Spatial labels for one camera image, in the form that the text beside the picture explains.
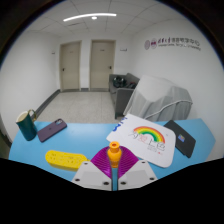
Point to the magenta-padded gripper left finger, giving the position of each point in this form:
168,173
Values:
91,175

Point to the white rainbow-print mouse pad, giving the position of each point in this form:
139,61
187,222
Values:
146,138

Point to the yellow power strip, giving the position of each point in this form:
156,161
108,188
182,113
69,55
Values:
65,160

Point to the grey sofa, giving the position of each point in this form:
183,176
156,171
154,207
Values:
121,96

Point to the black notebook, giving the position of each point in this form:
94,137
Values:
181,138

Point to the wall logo sign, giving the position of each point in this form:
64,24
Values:
171,43

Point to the long ceiling light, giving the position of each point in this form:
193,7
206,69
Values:
89,16

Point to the dark green mug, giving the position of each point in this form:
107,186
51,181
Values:
26,127

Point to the beige door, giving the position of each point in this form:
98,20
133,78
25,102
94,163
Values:
70,66
101,65

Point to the dark bag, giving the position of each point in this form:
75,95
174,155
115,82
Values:
119,81

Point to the white cloth-covered furniture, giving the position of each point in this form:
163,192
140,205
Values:
160,98

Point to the purple smartphone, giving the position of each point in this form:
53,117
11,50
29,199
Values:
51,130

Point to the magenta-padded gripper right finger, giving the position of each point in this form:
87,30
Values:
136,174

